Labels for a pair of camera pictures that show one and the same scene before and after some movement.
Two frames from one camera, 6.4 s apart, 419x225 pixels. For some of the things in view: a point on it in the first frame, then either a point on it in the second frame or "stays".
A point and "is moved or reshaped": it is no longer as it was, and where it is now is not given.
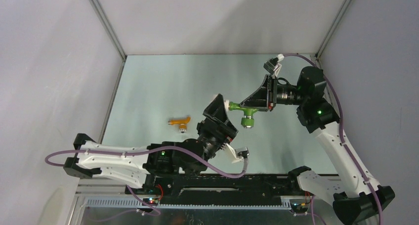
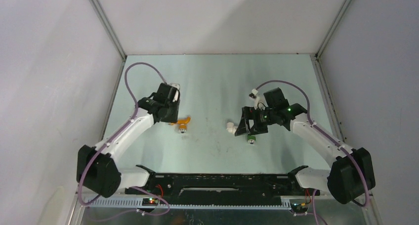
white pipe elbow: (226, 104) is moved or reshaped
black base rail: (201, 189) stays
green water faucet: (247, 120) is moved or reshaped
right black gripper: (264, 97) → (250, 113)
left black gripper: (224, 132) → (172, 118)
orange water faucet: (183, 123) stays
